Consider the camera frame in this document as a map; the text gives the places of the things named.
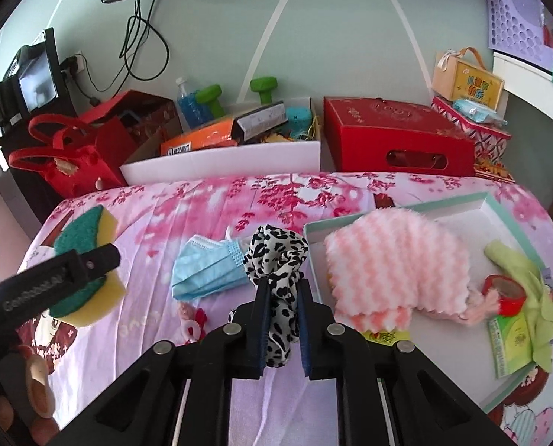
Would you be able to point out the red tape roll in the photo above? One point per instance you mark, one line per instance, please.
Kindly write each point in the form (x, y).
(506, 304)

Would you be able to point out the black cabinet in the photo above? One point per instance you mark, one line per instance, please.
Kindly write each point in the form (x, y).
(28, 195)

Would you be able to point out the black and grey carton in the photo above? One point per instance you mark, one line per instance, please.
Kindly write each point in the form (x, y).
(260, 121)

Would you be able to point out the blue face mask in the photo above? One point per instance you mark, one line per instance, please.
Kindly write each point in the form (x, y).
(207, 269)

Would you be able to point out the wall socket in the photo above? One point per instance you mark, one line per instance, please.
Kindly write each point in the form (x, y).
(77, 62)

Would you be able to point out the red felt handbag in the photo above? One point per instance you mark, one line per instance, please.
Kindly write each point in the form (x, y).
(81, 162)

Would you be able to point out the white tray with teal rim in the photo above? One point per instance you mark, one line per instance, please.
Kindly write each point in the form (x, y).
(443, 362)

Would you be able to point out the person's left hand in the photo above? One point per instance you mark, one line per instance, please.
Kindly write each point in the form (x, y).
(42, 385)

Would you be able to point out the orange carton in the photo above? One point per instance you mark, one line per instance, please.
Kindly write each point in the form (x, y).
(197, 139)

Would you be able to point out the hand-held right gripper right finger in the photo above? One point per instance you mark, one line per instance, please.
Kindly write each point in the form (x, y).
(306, 330)

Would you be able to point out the open red cardboard box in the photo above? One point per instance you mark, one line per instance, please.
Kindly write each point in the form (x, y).
(151, 111)

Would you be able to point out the large red gift box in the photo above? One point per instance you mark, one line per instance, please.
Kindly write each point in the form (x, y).
(397, 125)

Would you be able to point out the grey cabinet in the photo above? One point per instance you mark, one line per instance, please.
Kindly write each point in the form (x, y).
(2, 223)

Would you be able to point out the teal plastic toy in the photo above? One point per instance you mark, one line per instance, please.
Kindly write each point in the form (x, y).
(299, 118)

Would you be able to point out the pink cartoon printed bedsheet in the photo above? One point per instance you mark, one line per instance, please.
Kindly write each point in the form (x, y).
(165, 204)

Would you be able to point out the pink lace cloth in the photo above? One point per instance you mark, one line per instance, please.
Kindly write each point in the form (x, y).
(478, 309)

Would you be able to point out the purple baby wipes pack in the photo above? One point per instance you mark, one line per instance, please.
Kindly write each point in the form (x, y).
(551, 283)

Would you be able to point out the light green cloth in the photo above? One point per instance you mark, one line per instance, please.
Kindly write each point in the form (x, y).
(541, 330)

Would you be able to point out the white cardboard box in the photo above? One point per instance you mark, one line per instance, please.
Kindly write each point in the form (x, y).
(220, 162)

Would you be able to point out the green dumbbell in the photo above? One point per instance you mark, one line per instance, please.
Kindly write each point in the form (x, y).
(211, 97)
(265, 86)

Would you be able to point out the light blue wipes packet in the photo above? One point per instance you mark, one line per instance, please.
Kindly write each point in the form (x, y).
(478, 111)

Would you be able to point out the pink striped fluffy towel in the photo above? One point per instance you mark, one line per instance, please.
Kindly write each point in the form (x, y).
(392, 260)

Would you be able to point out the blue liquid plastic bottle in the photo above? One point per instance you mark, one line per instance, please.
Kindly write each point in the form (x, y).
(188, 104)

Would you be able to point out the red white patterned box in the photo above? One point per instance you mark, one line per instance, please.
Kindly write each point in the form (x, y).
(485, 137)

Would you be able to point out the green tissue pack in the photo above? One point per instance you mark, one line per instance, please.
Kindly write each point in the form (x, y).
(385, 336)
(513, 344)

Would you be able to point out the purple perforated basket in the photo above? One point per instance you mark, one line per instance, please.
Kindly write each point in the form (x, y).
(518, 18)

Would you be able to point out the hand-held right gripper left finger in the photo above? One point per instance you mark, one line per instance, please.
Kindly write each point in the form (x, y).
(259, 330)

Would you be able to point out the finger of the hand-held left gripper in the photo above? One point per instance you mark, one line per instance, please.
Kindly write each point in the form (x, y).
(100, 260)

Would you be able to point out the black monitor device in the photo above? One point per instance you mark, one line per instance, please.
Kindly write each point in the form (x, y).
(35, 79)

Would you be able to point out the white furniture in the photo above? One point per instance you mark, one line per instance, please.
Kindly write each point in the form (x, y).
(527, 83)

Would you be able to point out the leopard print scrunchie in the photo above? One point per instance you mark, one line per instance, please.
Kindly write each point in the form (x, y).
(279, 251)

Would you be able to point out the yellow and green sponge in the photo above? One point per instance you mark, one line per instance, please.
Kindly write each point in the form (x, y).
(97, 304)

